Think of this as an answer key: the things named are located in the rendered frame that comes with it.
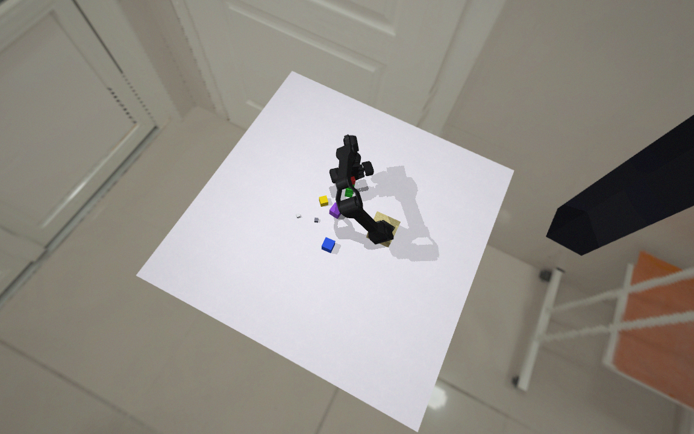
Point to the purple block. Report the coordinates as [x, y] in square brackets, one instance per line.
[334, 211]

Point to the blue cube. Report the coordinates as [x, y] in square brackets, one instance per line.
[328, 245]

